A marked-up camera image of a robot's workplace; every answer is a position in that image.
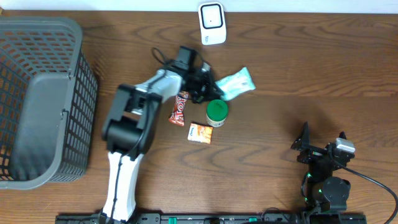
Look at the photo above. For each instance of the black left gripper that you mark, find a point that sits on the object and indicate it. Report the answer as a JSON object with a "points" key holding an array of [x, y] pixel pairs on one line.
{"points": [[214, 93]]}

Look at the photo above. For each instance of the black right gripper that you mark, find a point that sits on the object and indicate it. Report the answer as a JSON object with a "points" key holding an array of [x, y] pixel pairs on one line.
{"points": [[303, 142]]}

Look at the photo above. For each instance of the light green wet wipes pack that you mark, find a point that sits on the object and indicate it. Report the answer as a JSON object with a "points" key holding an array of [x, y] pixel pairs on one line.
{"points": [[234, 85]]}

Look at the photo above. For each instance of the orange snack packet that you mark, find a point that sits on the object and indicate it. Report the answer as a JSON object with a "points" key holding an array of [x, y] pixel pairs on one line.
{"points": [[200, 133]]}

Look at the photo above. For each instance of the orange chocolate bar wrapper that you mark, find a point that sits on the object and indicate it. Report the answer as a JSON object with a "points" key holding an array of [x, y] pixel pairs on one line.
{"points": [[177, 116]]}

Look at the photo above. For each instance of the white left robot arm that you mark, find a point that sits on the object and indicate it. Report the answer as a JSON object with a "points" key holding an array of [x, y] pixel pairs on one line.
{"points": [[130, 125]]}

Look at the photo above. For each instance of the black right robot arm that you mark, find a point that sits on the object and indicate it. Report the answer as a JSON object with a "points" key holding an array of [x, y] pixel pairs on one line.
{"points": [[324, 192]]}

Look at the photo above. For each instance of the white barcode scanner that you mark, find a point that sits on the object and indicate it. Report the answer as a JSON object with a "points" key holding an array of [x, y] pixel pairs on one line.
{"points": [[212, 23]]}

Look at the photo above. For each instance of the green lid jar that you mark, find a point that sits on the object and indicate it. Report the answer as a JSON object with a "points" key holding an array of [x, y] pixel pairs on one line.
{"points": [[216, 113]]}

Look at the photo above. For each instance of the grey plastic basket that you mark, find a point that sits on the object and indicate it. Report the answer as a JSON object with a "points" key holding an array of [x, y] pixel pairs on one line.
{"points": [[48, 102]]}

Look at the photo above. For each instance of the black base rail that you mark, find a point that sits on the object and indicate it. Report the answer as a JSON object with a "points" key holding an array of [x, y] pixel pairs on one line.
{"points": [[270, 218]]}

